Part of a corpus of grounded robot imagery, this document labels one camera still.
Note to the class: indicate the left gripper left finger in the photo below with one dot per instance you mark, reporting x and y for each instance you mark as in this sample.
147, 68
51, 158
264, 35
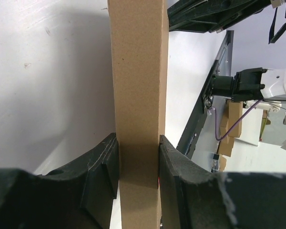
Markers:
78, 195

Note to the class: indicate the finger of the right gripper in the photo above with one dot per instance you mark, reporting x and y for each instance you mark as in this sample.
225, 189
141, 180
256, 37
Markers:
201, 16

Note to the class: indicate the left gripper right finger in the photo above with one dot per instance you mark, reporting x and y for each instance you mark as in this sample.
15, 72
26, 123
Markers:
193, 198

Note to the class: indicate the brown cardboard paper box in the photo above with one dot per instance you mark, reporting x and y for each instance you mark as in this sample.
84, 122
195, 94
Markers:
139, 43

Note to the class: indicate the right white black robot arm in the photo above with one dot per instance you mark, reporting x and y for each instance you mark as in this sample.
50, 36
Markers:
260, 84

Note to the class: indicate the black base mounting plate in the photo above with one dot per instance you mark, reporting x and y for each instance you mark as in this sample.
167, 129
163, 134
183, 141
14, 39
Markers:
222, 65

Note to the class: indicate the stacked cardboard boxes background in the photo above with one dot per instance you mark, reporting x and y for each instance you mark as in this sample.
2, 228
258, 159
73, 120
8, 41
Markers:
230, 128

